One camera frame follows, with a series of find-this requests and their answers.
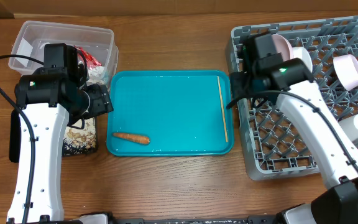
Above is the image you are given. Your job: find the white tissue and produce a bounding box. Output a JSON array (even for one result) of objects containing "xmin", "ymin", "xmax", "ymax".
[{"xmin": 87, "ymin": 66, "xmax": 106, "ymax": 85}]

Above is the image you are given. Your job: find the wooden chopstick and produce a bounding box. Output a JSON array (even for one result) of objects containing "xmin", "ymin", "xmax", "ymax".
[{"xmin": 217, "ymin": 76, "xmax": 228, "ymax": 142}]

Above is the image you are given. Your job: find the rice and peanuts food waste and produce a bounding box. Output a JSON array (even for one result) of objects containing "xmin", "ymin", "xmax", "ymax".
[{"xmin": 63, "ymin": 118, "xmax": 98, "ymax": 156}]

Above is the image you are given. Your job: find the red snack wrapper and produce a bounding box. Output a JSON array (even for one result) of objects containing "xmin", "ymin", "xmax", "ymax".
[{"xmin": 75, "ymin": 46, "xmax": 102, "ymax": 69}]

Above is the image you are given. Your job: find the pink plate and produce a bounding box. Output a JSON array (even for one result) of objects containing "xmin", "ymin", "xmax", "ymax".
[{"xmin": 272, "ymin": 34, "xmax": 294, "ymax": 61}]

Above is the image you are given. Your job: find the carrot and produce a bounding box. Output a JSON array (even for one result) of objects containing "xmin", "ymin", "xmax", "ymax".
[{"xmin": 112, "ymin": 133, "xmax": 150, "ymax": 145}]

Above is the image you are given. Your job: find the white bowl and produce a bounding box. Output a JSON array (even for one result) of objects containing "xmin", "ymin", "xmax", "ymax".
[{"xmin": 293, "ymin": 47, "xmax": 313, "ymax": 72}]

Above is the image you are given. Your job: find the pink bowl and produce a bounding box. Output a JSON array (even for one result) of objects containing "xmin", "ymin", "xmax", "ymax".
[{"xmin": 333, "ymin": 54, "xmax": 358, "ymax": 91}]

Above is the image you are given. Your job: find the white cup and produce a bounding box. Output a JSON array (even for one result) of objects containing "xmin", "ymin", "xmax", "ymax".
[{"xmin": 339, "ymin": 114, "xmax": 358, "ymax": 141}]

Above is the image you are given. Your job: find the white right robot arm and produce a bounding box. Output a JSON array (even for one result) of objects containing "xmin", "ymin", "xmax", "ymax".
[{"xmin": 226, "ymin": 32, "xmax": 358, "ymax": 224}]

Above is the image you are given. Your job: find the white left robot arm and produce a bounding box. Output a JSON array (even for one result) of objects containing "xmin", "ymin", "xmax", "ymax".
[{"xmin": 7, "ymin": 44, "xmax": 113, "ymax": 223}]

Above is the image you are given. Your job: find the clear plastic waste bin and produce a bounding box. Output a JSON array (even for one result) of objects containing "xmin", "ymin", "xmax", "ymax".
[{"xmin": 11, "ymin": 21, "xmax": 119, "ymax": 86}]

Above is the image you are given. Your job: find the teal serving tray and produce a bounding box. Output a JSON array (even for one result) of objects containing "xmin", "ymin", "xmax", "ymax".
[{"xmin": 106, "ymin": 70, "xmax": 234, "ymax": 156}]

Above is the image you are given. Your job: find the black tray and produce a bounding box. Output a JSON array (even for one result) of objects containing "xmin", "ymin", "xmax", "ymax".
[{"xmin": 9, "ymin": 110, "xmax": 98, "ymax": 163}]

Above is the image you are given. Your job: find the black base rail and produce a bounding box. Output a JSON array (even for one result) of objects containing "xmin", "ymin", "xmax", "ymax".
[{"xmin": 6, "ymin": 203, "xmax": 313, "ymax": 224}]

